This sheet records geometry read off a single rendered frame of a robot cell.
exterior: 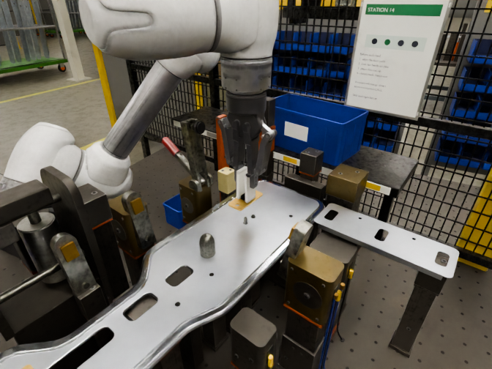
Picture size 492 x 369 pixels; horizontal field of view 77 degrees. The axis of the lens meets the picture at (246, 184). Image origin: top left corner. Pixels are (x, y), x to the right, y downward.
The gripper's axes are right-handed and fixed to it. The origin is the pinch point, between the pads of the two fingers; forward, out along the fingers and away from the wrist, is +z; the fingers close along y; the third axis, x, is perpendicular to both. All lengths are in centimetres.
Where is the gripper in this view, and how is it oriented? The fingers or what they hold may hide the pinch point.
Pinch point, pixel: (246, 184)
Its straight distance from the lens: 66.7
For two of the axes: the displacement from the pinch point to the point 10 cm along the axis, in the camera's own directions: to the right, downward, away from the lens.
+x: 6.2, -4.1, 6.7
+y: 7.9, 3.2, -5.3
